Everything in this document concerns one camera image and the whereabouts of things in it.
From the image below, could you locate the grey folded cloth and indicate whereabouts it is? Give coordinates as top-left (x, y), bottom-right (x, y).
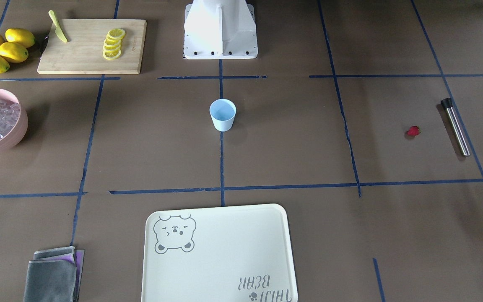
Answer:
top-left (23, 245), bottom-right (86, 302)

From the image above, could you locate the steel muddler black tip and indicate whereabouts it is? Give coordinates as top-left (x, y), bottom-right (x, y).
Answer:
top-left (440, 98), bottom-right (471, 157)

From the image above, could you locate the blue plastic cup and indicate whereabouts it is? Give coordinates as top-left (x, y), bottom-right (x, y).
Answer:
top-left (209, 98), bottom-right (236, 132)

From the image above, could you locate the red strawberry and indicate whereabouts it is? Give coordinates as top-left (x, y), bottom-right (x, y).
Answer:
top-left (406, 125), bottom-right (421, 136)

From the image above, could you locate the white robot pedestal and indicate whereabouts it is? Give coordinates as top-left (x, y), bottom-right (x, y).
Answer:
top-left (183, 0), bottom-right (259, 60)

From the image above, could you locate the yellow lemon top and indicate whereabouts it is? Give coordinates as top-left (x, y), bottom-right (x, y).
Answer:
top-left (5, 28), bottom-right (36, 49)

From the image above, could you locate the lemon slices row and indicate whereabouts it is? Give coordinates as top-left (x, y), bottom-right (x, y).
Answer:
top-left (102, 28), bottom-right (126, 60)

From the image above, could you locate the bamboo cutting board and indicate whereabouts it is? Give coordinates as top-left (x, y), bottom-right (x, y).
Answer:
top-left (37, 19), bottom-right (147, 75)

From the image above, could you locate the pink bowl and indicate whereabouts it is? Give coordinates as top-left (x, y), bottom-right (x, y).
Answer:
top-left (0, 89), bottom-right (28, 153)

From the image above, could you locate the cream bear tray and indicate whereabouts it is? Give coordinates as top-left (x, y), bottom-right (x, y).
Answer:
top-left (140, 204), bottom-right (299, 302)

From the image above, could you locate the yellow-green plastic knife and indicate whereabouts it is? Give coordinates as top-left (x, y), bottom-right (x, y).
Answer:
top-left (48, 10), bottom-right (68, 43)

